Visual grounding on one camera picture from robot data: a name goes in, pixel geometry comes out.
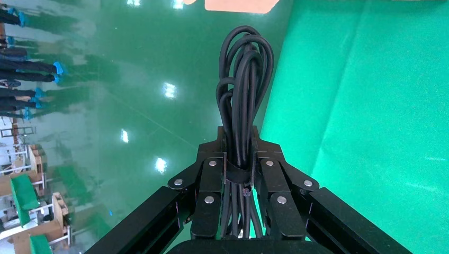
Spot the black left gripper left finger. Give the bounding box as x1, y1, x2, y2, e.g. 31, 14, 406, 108
167, 126, 227, 240

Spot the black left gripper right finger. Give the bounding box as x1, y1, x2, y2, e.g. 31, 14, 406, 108
250, 126, 320, 241

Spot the black data cable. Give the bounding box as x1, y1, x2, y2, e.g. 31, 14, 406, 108
215, 25, 275, 240

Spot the open brown cardboard box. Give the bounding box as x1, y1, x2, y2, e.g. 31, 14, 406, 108
182, 0, 281, 15

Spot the person in dark trousers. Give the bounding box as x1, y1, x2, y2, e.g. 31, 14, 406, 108
0, 86, 46, 120
0, 7, 29, 28
0, 47, 67, 85

